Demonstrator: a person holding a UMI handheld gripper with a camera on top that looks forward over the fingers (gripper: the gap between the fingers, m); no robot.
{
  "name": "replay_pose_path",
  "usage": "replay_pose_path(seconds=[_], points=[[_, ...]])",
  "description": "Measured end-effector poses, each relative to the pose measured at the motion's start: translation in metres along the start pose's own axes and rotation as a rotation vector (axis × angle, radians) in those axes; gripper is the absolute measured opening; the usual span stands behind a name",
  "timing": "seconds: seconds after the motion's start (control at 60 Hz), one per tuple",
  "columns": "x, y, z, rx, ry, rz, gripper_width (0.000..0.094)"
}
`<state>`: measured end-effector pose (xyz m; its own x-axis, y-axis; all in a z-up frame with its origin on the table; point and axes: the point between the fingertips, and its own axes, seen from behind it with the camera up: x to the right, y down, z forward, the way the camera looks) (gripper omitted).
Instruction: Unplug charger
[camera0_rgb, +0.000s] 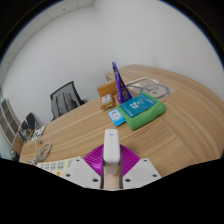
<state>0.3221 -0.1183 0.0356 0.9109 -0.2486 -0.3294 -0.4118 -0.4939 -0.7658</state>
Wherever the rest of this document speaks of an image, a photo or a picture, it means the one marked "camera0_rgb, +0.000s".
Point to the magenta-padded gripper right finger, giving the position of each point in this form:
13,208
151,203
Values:
141,173

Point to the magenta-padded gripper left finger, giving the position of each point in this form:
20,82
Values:
81,173

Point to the white block charger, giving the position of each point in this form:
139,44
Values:
111,146

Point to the cream power strip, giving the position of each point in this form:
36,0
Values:
53,165

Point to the green folded cloth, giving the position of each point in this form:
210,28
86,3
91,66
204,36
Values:
146,119

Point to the white and green leaflet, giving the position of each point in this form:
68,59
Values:
39,132

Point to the small blue packet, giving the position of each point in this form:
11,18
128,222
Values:
116,117

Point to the teal flat packet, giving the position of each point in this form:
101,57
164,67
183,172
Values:
137,105

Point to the grey backpack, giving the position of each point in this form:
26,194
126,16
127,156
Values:
66,103

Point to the small black chair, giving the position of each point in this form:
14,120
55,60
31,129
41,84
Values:
31,120

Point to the small yellow packet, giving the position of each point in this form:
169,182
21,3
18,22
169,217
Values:
107,101

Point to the clear plastic bag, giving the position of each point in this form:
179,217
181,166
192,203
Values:
156,88

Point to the black mesh office chair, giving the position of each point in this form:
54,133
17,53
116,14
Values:
63,87

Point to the wooden shelf unit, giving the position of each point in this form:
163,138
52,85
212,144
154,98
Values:
7,123

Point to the purple stand-up pouch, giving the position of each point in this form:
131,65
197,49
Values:
120,85

